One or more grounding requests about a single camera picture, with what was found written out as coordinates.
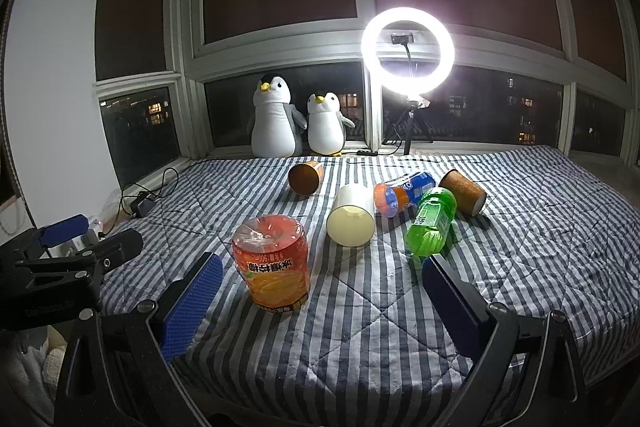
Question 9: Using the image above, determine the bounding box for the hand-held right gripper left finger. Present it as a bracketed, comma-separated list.
[52, 251, 224, 427]

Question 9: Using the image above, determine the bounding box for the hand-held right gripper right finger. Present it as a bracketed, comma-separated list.
[421, 253, 590, 427]

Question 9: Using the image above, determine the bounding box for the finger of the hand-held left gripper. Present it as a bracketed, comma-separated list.
[39, 214, 90, 249]
[75, 228, 145, 269]

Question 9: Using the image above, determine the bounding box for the white cup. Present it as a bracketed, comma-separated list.
[326, 183, 376, 249]

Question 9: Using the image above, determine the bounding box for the brown paper cup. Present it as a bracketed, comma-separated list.
[288, 160, 326, 198]
[438, 168, 487, 217]

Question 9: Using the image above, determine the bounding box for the white power strip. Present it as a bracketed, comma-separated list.
[47, 217, 108, 259]

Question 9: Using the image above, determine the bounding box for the black power adapter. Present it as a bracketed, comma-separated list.
[131, 193, 157, 219]

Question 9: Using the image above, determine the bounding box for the striped blanket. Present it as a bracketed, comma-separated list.
[97, 146, 640, 427]

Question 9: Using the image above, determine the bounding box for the green drink bottle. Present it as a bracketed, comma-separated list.
[404, 187, 458, 257]

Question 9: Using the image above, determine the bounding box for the white cloth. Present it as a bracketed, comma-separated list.
[10, 329, 68, 410]

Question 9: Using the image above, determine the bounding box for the orange juice bottle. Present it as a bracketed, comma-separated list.
[231, 214, 311, 314]

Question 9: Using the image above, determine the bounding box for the orange soda bottle blue label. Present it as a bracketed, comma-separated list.
[373, 171, 438, 219]

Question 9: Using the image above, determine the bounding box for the black tripod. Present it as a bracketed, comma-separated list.
[381, 97, 435, 156]

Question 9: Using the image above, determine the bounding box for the large penguin plush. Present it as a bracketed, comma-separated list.
[247, 73, 308, 158]

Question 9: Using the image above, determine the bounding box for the small penguin plush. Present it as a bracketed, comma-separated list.
[306, 93, 356, 156]

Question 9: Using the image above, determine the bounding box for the black adapter cable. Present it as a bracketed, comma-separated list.
[120, 167, 181, 212]

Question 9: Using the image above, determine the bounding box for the black cable with inline switch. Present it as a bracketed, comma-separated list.
[346, 138, 403, 158]

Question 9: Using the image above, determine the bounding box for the white window frame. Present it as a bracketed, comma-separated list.
[92, 0, 640, 168]

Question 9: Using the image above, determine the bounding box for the ring light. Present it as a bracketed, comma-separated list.
[361, 6, 456, 100]

